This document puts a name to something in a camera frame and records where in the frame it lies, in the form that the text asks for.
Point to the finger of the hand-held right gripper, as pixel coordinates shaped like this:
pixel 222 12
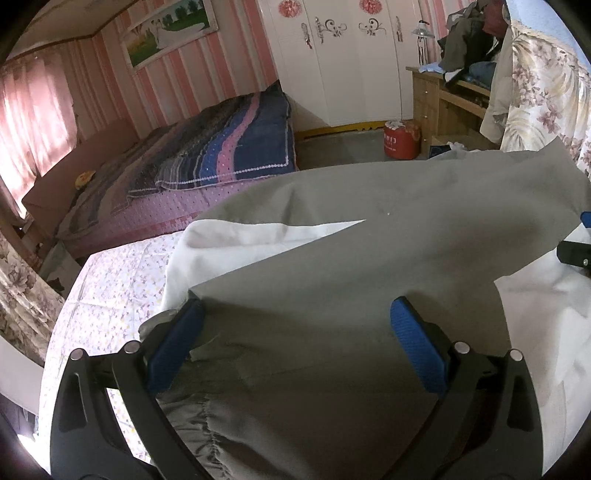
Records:
pixel 575 256

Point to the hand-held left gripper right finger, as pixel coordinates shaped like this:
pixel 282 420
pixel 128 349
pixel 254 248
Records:
pixel 418 339

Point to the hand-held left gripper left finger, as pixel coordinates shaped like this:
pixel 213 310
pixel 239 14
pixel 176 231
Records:
pixel 178 339

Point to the olive and white jacket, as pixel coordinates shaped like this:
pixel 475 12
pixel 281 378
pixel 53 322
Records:
pixel 323 277

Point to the pile of clothes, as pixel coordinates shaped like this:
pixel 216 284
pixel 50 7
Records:
pixel 466 41

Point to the bed with purple mattress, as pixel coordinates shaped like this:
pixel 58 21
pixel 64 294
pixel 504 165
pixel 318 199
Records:
pixel 184 207

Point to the blue floral curtain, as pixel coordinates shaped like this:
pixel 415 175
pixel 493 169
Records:
pixel 545 92
pixel 23 300

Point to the white board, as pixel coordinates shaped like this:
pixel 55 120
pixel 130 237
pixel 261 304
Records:
pixel 18 374

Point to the dark blue flat item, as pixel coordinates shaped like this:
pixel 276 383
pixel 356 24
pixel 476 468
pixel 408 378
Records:
pixel 438 152

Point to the yellow plush toy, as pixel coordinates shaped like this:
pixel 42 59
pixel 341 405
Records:
pixel 85 179

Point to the red bucket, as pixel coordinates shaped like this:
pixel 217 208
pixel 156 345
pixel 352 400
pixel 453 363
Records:
pixel 401 141

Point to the striped blanket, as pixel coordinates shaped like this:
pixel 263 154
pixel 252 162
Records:
pixel 231 138

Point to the wooden desk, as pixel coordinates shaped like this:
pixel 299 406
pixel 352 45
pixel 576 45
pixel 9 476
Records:
pixel 427 106

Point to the light blue cloth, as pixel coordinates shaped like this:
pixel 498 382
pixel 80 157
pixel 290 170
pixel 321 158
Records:
pixel 431 69

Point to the pink window curtain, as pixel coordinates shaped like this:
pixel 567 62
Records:
pixel 32 129

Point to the desk lamp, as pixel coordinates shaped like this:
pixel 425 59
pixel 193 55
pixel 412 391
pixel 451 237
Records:
pixel 422 31

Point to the white wardrobe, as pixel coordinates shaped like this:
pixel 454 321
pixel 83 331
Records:
pixel 351 69

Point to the framed wall picture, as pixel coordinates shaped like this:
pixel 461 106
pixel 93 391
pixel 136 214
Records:
pixel 171 27

